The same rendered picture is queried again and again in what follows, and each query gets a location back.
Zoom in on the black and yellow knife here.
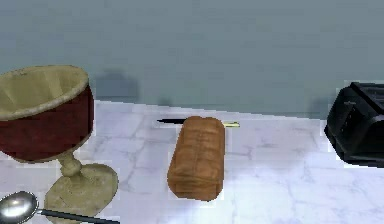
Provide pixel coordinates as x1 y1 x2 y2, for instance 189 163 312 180
156 118 241 129

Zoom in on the brown bread loaf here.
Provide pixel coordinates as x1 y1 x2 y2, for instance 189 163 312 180
166 115 227 202

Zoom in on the red and beige goblet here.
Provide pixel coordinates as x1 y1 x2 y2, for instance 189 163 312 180
0 64 120 224

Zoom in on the black toaster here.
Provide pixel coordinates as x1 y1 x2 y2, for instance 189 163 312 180
323 81 384 168

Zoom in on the silver spoon with black handle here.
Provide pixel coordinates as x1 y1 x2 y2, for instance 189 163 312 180
0 190 121 224

